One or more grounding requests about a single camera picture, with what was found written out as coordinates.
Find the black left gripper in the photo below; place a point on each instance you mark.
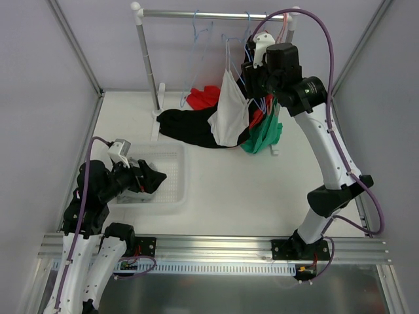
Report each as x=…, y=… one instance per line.
x=138, y=178

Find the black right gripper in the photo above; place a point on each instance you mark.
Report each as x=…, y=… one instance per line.
x=248, y=74

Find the white tank top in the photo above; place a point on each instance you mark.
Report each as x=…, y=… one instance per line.
x=231, y=117

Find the light blue wire hanger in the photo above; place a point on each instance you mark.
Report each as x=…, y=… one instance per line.
x=195, y=61

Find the grey tank top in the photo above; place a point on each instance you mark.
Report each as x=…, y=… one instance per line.
x=131, y=196

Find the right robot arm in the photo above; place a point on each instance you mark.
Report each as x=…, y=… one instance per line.
x=275, y=71

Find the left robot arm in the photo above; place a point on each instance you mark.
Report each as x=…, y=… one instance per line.
x=90, y=251

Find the black tank top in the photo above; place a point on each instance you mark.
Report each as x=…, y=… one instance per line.
x=245, y=135

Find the red tank top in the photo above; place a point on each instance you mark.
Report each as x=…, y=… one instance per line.
x=260, y=116

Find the blue hanger under black top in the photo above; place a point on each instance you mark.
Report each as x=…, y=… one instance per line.
x=247, y=34

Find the green tank top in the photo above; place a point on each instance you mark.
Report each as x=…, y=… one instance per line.
x=267, y=133

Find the white plastic perforated basket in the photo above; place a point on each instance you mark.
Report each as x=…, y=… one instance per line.
x=170, y=158

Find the red garment on table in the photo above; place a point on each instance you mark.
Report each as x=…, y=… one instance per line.
x=203, y=99

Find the black garment on table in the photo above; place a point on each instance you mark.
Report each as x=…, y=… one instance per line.
x=188, y=126

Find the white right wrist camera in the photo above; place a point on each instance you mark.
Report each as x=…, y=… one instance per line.
x=258, y=46

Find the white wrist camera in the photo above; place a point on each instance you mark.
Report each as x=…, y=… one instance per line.
x=258, y=46
x=118, y=152

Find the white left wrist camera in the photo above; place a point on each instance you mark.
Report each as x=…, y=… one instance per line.
x=118, y=152

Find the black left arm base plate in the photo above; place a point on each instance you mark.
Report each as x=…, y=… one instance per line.
x=145, y=246

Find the pink wire hanger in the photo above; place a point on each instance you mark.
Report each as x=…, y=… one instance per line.
x=287, y=21

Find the white slotted cable duct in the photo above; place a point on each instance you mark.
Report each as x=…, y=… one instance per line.
x=207, y=268

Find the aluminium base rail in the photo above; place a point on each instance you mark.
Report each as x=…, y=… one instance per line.
x=198, y=248

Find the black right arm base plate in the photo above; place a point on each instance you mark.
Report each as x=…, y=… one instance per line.
x=290, y=249

